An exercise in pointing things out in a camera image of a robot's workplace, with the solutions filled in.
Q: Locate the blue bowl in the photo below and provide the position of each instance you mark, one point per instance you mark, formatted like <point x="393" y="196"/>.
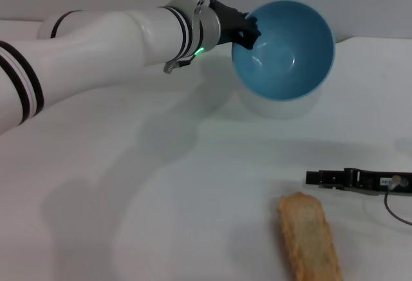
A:
<point x="283" y="56"/>

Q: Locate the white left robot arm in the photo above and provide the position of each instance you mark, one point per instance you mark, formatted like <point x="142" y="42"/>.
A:
<point x="96" y="49"/>

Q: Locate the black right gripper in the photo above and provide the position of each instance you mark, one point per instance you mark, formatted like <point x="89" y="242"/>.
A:
<point x="376" y="181"/>

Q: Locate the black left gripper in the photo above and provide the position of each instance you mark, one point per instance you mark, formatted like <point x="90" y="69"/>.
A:
<point x="227" y="20"/>

